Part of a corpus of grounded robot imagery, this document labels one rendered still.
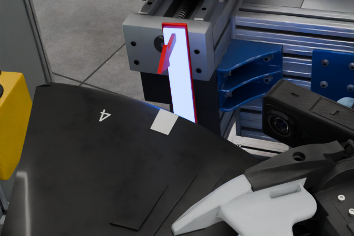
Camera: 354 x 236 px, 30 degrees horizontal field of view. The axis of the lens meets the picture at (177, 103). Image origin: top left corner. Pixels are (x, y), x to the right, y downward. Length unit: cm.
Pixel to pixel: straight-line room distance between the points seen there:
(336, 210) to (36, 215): 21
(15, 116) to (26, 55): 111
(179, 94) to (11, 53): 120
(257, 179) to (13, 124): 45
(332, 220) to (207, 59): 60
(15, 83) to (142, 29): 27
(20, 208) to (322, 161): 21
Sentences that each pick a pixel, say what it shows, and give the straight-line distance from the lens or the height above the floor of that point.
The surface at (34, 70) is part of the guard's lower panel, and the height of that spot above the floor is 43.
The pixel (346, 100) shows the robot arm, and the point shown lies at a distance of 66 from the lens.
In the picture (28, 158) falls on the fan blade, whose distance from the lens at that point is 53.
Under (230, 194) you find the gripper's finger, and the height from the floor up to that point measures 123.
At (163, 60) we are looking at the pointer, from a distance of 60.
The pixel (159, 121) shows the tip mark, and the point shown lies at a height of 116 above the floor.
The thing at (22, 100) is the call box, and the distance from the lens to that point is 82.
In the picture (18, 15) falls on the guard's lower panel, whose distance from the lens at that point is 187.
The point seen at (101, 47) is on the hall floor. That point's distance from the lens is 277.
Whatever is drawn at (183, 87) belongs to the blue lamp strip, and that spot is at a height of 112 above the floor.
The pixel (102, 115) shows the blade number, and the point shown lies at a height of 118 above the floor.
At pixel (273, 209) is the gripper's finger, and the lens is 42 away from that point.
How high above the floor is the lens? 153
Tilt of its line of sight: 39 degrees down
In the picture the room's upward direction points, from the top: 7 degrees counter-clockwise
